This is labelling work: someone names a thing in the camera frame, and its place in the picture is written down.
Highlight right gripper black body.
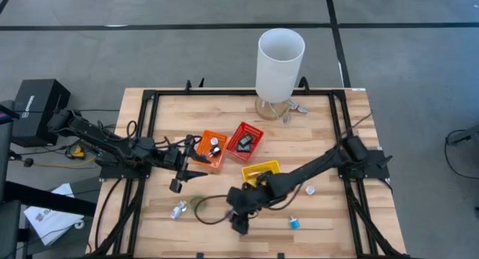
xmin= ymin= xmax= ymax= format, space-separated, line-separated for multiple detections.
xmin=225 ymin=186 xmax=266 ymax=237

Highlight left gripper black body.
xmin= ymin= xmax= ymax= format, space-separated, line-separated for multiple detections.
xmin=163 ymin=135 xmax=197 ymax=194

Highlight green tape roll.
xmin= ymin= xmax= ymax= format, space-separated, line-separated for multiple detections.
xmin=189 ymin=195 xmax=207 ymax=212

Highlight yellow plastic basket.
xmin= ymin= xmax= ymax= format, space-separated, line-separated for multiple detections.
xmin=241 ymin=159 xmax=282 ymax=187

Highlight orange plastic basket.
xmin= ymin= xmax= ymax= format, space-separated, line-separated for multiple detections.
xmin=197 ymin=129 xmax=229 ymax=169

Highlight silver binder clip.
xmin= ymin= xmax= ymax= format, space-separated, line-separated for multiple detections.
xmin=170 ymin=200 xmax=188 ymax=220

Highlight red plastic basket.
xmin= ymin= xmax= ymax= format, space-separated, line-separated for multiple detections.
xmin=225 ymin=121 xmax=264 ymax=162

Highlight white shade table lamp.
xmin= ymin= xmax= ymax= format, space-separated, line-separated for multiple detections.
xmin=254 ymin=28 xmax=306 ymax=121

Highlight black floor beam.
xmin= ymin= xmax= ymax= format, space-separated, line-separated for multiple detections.
xmin=3 ymin=180 xmax=97 ymax=217

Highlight white paper sheets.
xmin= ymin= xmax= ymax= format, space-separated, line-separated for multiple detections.
xmin=23 ymin=183 xmax=85 ymax=247

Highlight black cardboard box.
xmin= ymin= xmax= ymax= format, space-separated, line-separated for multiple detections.
xmin=10 ymin=78 xmax=72 ymax=147

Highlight grey chair leg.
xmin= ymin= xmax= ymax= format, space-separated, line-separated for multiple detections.
xmin=445 ymin=124 xmax=479 ymax=147

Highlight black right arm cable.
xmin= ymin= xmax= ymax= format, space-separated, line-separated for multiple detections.
xmin=193 ymin=194 xmax=300 ymax=226

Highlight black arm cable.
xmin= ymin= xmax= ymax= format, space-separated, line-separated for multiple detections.
xmin=193 ymin=194 xmax=300 ymax=226
xmin=126 ymin=120 xmax=195 ymax=148

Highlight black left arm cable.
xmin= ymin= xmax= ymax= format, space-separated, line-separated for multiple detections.
xmin=126 ymin=120 xmax=195 ymax=148

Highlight black metal table frame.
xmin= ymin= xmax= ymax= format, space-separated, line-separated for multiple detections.
xmin=86 ymin=77 xmax=412 ymax=259

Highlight clear lamp cable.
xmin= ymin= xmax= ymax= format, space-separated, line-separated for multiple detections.
xmin=267 ymin=98 xmax=310 ymax=124

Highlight black floor cable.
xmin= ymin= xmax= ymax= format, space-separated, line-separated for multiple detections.
xmin=444 ymin=128 xmax=479 ymax=180

